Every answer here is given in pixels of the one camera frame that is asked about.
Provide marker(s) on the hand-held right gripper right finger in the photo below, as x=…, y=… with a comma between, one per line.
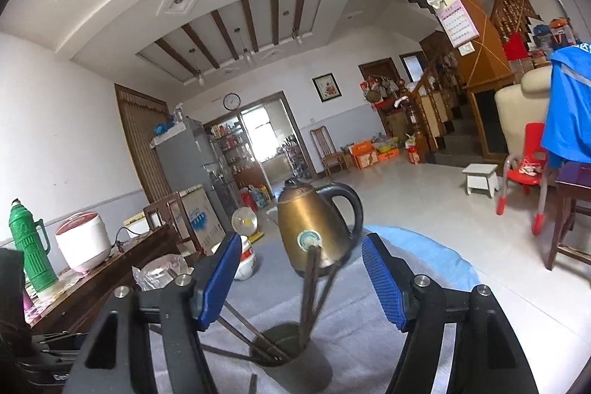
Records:
x=385, y=283

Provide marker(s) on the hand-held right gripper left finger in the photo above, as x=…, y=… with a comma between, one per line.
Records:
x=221, y=278

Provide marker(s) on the dark metal chopstick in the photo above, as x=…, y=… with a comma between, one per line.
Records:
x=325, y=295
x=253, y=384
x=308, y=297
x=249, y=338

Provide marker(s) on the grey metal utensil holder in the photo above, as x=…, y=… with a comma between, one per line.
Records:
x=309, y=368

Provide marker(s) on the purple cylinder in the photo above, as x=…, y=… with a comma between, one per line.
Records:
x=27, y=306

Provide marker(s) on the white and red bowl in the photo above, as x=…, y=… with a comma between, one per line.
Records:
x=247, y=260

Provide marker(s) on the green thermos flask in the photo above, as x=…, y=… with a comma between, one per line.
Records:
x=32, y=246

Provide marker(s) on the grey table cloth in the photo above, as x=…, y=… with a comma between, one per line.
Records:
x=351, y=306

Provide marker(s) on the black kettle base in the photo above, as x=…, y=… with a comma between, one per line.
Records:
x=344, y=262

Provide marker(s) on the blue table cover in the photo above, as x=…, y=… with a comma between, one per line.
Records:
x=429, y=251

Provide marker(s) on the small white fan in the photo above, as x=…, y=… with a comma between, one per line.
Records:
x=244, y=221

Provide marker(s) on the white chest freezer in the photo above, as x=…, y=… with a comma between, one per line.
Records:
x=201, y=218

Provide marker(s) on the clear plastic bag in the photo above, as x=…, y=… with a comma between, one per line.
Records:
x=147, y=271

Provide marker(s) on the white and pink rice cooker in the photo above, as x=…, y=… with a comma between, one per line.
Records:
x=85, y=241

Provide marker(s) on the dark wooden chair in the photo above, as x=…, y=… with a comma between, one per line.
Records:
x=161, y=214

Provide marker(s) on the bronze electric kettle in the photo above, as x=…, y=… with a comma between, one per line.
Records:
x=309, y=218

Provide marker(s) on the dark wooden sideboard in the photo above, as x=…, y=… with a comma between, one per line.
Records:
x=115, y=278

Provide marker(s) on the grey refrigerator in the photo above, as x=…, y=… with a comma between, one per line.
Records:
x=189, y=158

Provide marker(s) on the orange cardboard boxes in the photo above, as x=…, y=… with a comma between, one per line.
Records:
x=369, y=154

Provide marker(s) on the light wooden chair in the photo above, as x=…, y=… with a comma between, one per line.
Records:
x=328, y=154

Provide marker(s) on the white step stool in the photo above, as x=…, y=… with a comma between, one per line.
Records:
x=481, y=177

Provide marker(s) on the brown wooden door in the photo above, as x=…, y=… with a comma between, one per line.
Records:
x=141, y=140

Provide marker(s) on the red plastic chair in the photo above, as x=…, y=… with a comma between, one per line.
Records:
x=526, y=172

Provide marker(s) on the wooden staircase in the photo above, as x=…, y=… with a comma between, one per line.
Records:
x=443, y=112

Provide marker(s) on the framed flower picture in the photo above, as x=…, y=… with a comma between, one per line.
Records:
x=326, y=87

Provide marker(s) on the dark wooden side table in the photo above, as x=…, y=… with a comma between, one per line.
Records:
x=572, y=200

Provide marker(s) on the cream armchair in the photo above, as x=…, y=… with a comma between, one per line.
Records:
x=517, y=112

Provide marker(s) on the blue garment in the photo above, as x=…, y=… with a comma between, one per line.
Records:
x=568, y=108

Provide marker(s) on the round wall clock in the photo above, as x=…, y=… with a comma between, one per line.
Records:
x=232, y=101

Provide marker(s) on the wall calendar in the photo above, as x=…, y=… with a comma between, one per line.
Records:
x=450, y=11

